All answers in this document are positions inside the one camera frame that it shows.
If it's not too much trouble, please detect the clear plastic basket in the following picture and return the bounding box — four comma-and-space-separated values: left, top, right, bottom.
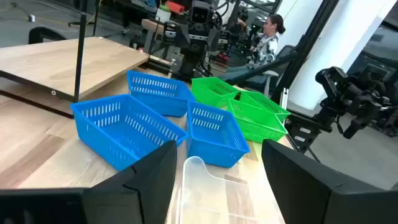
176, 156, 282, 224

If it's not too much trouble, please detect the black shelf post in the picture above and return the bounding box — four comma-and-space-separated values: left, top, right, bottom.
92, 0, 101, 29
73, 0, 88, 103

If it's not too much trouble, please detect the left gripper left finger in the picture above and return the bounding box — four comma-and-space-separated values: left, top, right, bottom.
0, 139, 178, 224

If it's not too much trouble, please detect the black office chair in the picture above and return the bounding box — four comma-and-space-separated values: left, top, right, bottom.
241, 45, 298, 98

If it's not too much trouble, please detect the red object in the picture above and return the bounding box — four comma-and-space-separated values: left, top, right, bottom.
165, 0, 187, 14

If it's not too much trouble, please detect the blue plastic slotted basket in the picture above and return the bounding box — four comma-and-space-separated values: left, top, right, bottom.
185, 101, 251, 169
70, 93, 190, 172
126, 70, 197, 118

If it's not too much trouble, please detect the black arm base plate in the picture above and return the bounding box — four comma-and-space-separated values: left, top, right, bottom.
284, 111, 332, 153

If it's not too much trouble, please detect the wooden shelf board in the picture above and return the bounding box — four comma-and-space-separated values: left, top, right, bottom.
0, 36, 150, 104

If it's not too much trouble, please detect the white sign card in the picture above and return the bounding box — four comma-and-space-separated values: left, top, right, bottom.
154, 7, 172, 24

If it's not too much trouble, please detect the green plastic mesh basket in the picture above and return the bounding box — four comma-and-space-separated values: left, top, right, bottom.
238, 90, 291, 123
226, 98, 289, 144
190, 76, 241, 109

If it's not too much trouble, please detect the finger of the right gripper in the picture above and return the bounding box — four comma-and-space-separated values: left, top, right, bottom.
343, 119, 365, 140

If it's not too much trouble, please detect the background wooden table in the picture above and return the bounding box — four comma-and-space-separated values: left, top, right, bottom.
141, 18, 175, 35

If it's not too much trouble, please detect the black background robot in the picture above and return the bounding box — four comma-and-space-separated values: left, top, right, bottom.
161, 0, 225, 80

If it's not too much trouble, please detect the person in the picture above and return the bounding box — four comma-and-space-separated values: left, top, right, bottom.
217, 13, 287, 84

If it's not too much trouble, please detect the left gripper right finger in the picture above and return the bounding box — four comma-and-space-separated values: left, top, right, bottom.
261, 138, 398, 224

